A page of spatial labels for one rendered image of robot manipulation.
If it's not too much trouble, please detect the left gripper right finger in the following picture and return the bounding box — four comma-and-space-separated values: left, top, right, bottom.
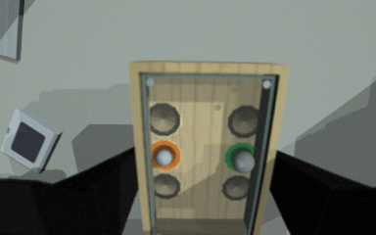
269, 150, 376, 235

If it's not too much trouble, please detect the wooden ball-in-hole puzzle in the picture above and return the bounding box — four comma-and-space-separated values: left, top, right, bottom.
128, 61, 290, 235

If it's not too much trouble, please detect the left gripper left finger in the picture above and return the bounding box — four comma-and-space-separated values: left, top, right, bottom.
0, 146, 139, 235

